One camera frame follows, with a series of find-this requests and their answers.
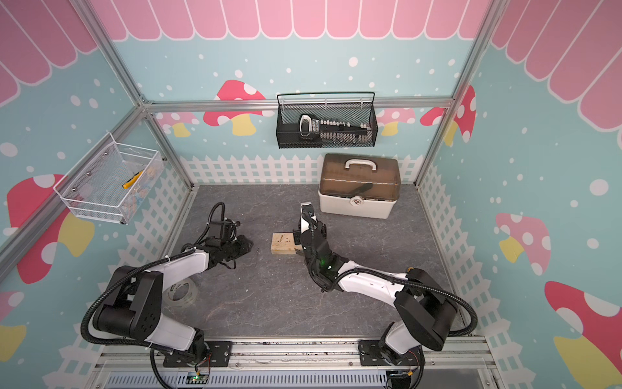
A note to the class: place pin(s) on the aluminium front rail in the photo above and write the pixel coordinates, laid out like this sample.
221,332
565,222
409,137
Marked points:
290,353

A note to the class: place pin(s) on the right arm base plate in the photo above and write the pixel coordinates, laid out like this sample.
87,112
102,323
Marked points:
375,353

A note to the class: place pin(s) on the socket set in black basket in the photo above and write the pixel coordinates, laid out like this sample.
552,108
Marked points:
330,133

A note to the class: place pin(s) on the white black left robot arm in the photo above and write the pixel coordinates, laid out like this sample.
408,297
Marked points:
129,311

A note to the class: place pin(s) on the wooden block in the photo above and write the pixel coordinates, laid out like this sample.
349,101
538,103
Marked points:
282,248

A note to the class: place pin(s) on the yellow tool in white basket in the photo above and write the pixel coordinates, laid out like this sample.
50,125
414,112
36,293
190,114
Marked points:
129,183

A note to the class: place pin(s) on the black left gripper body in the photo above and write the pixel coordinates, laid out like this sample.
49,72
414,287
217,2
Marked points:
228,247

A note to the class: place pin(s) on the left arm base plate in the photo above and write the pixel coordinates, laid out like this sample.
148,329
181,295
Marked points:
212,353

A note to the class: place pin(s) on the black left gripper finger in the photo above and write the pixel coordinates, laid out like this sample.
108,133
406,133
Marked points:
243,240
244,249

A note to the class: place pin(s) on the white wire mesh basket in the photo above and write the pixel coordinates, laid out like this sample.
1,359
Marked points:
93,190

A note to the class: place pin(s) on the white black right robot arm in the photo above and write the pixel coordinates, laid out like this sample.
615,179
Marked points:
428,314

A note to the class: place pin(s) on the white storage box brown lid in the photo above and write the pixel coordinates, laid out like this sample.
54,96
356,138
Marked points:
359,186

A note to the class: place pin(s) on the clear tape roll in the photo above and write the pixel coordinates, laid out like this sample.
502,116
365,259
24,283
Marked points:
182,294

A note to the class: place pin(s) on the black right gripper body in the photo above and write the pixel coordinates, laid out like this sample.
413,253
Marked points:
301,239

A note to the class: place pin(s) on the black wire mesh basket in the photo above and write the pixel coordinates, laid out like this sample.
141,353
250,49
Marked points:
326,119

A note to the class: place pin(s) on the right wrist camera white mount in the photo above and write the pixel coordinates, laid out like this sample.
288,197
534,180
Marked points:
308,218

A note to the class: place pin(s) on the small green circuit board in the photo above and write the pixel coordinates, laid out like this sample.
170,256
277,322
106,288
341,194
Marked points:
197,378

